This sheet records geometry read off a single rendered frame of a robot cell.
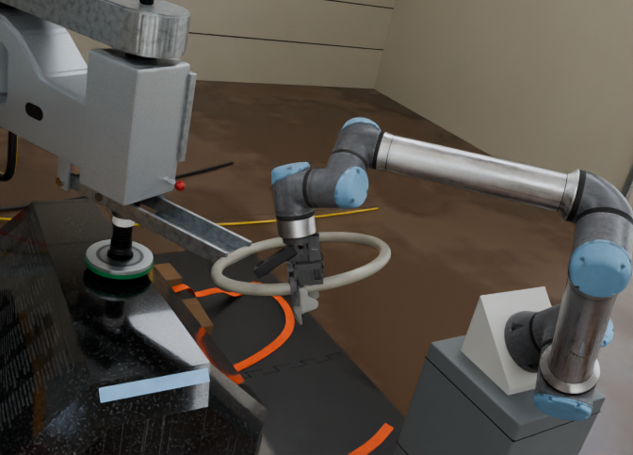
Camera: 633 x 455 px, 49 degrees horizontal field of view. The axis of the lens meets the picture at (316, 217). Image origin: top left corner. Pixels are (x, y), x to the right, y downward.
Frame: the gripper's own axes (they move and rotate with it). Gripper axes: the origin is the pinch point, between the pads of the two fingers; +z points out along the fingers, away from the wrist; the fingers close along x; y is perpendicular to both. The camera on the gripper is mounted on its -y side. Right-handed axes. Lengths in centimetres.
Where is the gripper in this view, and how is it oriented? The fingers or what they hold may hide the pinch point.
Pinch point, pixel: (298, 315)
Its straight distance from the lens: 171.7
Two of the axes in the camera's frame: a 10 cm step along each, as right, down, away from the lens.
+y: 9.9, -0.9, -0.6
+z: 1.1, 9.7, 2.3
